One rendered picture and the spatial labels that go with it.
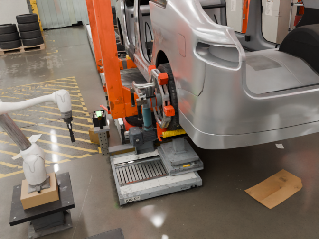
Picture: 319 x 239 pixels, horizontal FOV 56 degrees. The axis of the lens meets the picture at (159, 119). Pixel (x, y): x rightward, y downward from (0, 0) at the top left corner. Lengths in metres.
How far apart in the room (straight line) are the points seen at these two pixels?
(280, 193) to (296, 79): 1.10
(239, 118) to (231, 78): 0.29
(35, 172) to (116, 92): 1.22
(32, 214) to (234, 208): 1.71
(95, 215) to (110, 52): 1.59
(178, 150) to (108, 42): 1.32
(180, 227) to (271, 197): 0.91
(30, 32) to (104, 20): 7.85
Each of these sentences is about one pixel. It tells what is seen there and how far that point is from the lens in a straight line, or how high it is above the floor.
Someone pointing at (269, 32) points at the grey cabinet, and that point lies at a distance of 7.46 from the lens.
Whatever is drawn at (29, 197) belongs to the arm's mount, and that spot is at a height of 0.40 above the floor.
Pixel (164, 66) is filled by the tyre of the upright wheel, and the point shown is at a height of 1.17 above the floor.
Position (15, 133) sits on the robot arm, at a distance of 2.76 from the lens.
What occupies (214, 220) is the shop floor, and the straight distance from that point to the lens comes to 2.77.
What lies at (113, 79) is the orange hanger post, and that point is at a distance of 3.25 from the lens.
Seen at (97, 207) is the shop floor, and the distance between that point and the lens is 3.03.
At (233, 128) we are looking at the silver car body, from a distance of 2.10.
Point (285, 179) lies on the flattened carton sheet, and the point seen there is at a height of 0.01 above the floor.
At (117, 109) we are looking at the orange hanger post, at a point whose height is 0.64.
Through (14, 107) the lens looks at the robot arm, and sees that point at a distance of 2.51.
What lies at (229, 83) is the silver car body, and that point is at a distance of 1.94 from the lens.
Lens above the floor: 1.95
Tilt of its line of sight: 26 degrees down
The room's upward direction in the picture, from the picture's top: 5 degrees counter-clockwise
